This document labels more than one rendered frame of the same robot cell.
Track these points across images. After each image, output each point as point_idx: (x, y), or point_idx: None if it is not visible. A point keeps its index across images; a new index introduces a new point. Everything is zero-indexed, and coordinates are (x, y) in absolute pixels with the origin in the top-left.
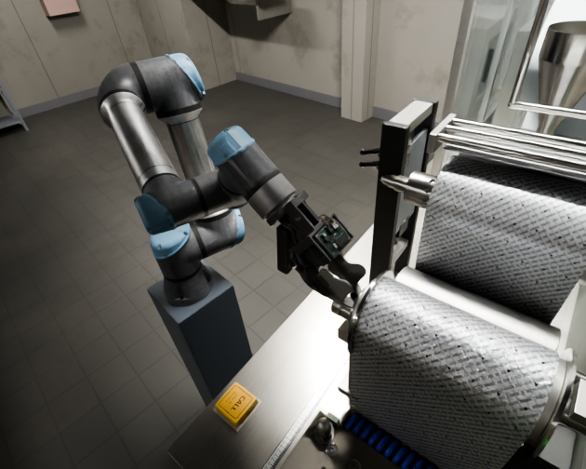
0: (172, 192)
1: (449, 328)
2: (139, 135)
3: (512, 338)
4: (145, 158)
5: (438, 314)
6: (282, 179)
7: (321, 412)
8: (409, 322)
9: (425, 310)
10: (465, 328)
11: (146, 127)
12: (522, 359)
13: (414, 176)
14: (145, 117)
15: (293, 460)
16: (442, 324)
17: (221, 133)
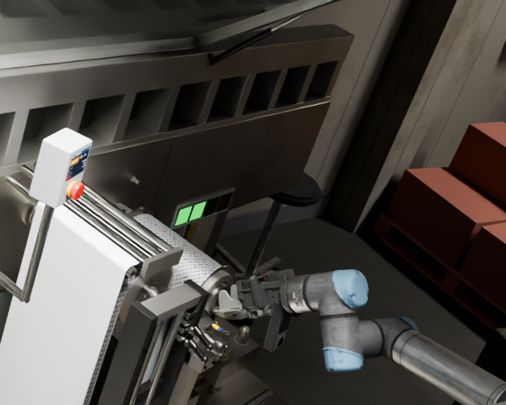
0: (389, 319)
1: (184, 241)
2: (453, 355)
3: (152, 230)
4: (430, 340)
5: (187, 247)
6: (301, 277)
7: (221, 365)
8: (204, 253)
9: (193, 251)
10: (175, 239)
11: (455, 366)
12: (155, 222)
13: None
14: (471, 385)
15: (242, 350)
16: (187, 244)
17: (358, 271)
